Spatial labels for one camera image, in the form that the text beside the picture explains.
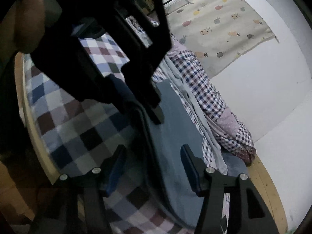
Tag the light grey garment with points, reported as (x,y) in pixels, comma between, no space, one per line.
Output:
(192,102)

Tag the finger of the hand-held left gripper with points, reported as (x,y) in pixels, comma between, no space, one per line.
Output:
(117,90)
(146,87)

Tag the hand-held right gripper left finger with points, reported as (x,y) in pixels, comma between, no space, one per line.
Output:
(114,173)

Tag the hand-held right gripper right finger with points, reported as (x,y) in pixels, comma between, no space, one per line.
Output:
(192,173)

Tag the wooden bed frame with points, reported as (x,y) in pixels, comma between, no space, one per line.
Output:
(265,187)

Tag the pineapple print curtain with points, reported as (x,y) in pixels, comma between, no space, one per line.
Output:
(219,29)

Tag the checked quilt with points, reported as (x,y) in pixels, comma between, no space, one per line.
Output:
(202,85)

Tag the checked bed sheet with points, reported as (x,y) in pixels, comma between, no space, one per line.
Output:
(73,121)

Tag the dark teal shirt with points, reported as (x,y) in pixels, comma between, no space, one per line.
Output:
(175,131)

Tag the person's left hand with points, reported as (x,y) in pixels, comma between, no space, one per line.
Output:
(29,22)

